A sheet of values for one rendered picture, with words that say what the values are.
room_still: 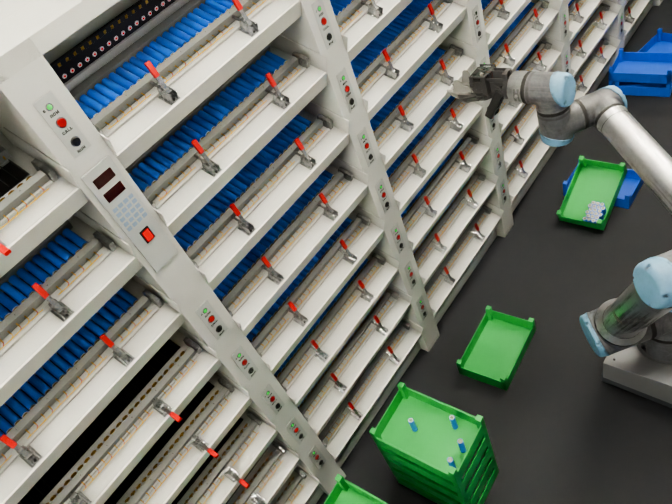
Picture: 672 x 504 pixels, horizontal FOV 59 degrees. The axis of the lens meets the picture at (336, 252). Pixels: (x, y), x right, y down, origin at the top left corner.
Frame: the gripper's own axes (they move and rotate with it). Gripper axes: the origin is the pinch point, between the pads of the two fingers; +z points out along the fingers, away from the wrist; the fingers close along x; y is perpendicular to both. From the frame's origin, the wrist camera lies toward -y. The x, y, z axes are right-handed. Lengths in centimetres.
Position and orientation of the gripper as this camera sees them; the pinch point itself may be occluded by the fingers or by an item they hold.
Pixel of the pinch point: (454, 89)
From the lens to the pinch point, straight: 194.6
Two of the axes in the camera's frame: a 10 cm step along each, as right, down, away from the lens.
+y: -3.4, -6.9, -6.3
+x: -5.9, 6.9, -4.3
